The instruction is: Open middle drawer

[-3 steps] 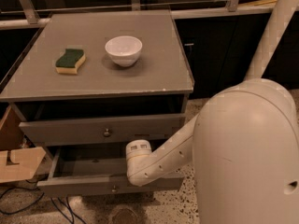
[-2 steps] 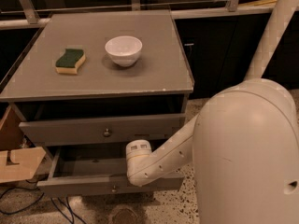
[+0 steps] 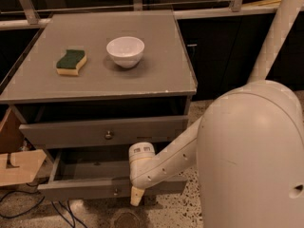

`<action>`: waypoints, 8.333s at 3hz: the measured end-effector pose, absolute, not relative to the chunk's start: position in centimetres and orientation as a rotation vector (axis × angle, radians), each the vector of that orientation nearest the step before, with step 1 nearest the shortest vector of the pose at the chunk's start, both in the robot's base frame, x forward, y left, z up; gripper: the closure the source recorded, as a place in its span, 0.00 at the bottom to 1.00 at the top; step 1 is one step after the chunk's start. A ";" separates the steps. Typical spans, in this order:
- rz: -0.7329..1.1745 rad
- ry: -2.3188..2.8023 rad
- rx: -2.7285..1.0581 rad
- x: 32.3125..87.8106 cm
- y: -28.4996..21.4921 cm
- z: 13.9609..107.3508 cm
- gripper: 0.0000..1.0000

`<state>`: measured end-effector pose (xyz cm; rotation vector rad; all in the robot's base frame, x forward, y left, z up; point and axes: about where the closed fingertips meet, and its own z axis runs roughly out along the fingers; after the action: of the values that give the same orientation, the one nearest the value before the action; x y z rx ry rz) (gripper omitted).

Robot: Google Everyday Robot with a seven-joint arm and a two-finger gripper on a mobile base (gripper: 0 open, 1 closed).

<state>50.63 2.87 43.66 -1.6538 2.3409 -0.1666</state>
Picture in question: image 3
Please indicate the wooden box left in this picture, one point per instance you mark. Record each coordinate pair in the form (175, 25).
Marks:
(16, 167)

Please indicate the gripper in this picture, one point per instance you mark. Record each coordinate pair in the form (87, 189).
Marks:
(139, 172)

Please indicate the grey drawer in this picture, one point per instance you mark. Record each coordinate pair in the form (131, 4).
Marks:
(87, 173)
(104, 132)

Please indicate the grey drawer cabinet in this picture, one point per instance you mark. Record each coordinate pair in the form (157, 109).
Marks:
(161, 84)

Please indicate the round floor drain cover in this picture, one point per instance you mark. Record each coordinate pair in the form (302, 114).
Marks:
(126, 220)

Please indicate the green yellow sponge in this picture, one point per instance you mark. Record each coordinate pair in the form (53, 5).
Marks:
(71, 63)

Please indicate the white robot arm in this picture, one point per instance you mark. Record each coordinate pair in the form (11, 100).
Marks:
(248, 147)

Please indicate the grey top drawer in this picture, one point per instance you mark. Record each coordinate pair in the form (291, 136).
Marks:
(104, 132)

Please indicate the dark wall cabinet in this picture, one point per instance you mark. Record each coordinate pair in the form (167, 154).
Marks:
(224, 50)

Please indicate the white ceramic bowl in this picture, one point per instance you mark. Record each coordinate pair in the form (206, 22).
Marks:
(125, 51)

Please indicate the white diagonal pole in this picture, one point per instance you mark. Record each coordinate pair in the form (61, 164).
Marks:
(279, 29)

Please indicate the metal railing frame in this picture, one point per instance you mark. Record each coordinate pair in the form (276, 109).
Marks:
(136, 3)

